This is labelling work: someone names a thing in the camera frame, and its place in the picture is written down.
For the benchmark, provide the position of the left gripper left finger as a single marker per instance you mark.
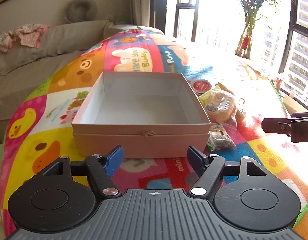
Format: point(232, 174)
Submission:
point(99, 170)

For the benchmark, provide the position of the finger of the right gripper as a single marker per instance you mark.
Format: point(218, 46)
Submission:
point(295, 127)

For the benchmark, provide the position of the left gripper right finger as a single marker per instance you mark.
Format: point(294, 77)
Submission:
point(210, 170)

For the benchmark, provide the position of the sesame seed bar packet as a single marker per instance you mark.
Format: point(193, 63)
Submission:
point(219, 138)

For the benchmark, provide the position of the bread bun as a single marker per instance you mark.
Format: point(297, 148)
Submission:
point(222, 105)

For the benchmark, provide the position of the pink cardboard box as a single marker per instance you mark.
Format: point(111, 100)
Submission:
point(151, 115)

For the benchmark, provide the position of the red lid jelly cup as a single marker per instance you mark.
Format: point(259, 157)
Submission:
point(200, 86)

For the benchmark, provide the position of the colourful cartoon play mat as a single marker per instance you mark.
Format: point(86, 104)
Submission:
point(41, 199)

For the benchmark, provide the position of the grey bed pillow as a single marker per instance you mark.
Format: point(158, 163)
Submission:
point(55, 41)

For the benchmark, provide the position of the pink floral cloth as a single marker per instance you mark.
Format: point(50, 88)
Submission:
point(28, 35)

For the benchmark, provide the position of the grey neck pillow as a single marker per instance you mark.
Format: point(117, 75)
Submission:
point(81, 11)

